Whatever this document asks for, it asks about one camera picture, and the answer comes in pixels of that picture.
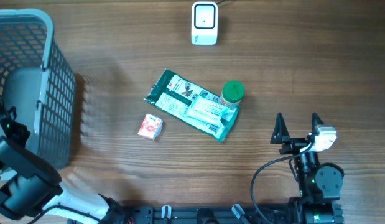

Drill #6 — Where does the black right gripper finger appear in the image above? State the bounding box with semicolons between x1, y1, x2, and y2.
312;113;324;134
270;113;290;144

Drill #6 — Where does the green lid jar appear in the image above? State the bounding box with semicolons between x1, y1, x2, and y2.
220;80;245;109

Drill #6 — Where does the light green wipes pack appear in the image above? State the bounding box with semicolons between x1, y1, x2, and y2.
187;96;230;127

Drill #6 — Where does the large green 3M package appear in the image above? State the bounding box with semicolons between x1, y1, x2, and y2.
144;70;240;142

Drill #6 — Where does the red tissue pack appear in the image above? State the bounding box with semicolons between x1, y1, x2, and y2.
137;114;163;140

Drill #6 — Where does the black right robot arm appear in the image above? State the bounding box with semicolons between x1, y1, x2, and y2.
270;113;345;224

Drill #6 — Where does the white barcode scanner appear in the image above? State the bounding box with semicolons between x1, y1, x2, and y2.
191;1;218;45

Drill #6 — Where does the grey plastic basket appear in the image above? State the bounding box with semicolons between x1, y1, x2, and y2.
0;9;77;170

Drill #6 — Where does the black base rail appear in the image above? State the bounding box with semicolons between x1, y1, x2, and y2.
117;203;344;224

